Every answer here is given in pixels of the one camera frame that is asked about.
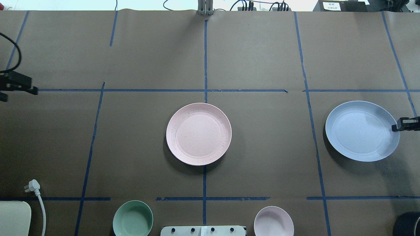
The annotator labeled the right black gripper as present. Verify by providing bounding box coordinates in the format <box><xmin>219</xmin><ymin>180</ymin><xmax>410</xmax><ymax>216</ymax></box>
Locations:
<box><xmin>391</xmin><ymin>116</ymin><xmax>420</xmax><ymax>132</ymax></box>

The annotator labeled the pink plate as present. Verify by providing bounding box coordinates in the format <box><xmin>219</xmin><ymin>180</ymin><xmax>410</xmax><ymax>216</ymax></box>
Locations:
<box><xmin>166</xmin><ymin>103</ymin><xmax>232</xmax><ymax>166</ymax></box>

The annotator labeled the pink bowl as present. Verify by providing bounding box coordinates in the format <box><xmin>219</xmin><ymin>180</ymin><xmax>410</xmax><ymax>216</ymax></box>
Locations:
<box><xmin>254</xmin><ymin>206</ymin><xmax>295</xmax><ymax>236</ymax></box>

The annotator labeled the green bowl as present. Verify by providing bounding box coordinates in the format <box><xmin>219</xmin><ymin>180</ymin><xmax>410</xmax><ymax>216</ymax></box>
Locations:
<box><xmin>113</xmin><ymin>200</ymin><xmax>154</xmax><ymax>236</ymax></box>

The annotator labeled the aluminium frame post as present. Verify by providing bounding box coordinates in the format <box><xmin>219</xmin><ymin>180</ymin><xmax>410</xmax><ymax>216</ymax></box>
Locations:
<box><xmin>197</xmin><ymin>0</ymin><xmax>214</xmax><ymax>15</ymax></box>

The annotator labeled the dark blue saucepan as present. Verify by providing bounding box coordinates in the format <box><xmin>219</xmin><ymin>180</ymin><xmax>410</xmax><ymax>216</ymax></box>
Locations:
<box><xmin>392</xmin><ymin>211</ymin><xmax>420</xmax><ymax>236</ymax></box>

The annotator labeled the white toaster power cable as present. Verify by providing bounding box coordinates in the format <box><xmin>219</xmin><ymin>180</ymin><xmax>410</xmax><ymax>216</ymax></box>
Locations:
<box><xmin>24</xmin><ymin>179</ymin><xmax>47</xmax><ymax>236</ymax></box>

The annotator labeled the black box with label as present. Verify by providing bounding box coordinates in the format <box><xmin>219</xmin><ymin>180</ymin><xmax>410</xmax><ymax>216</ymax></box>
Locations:
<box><xmin>312</xmin><ymin>0</ymin><xmax>368</xmax><ymax>12</ymax></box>

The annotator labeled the cream toaster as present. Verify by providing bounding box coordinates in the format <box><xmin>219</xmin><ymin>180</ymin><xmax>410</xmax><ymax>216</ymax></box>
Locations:
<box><xmin>0</xmin><ymin>201</ymin><xmax>32</xmax><ymax>236</ymax></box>

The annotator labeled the light blue plate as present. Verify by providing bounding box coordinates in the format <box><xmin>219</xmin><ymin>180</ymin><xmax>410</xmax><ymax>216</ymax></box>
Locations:
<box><xmin>325</xmin><ymin>101</ymin><xmax>400</xmax><ymax>162</ymax></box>

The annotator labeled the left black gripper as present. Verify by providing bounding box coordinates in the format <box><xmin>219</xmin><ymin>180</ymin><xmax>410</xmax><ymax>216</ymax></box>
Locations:
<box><xmin>0</xmin><ymin>71</ymin><xmax>38</xmax><ymax>102</ymax></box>

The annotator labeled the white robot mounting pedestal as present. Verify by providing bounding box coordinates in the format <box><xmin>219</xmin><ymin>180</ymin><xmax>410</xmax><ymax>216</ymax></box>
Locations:
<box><xmin>160</xmin><ymin>225</ymin><xmax>247</xmax><ymax>236</ymax></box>

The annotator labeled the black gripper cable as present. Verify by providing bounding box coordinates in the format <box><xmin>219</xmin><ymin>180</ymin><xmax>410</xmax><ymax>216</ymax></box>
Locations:
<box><xmin>0</xmin><ymin>32</ymin><xmax>22</xmax><ymax>74</ymax></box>

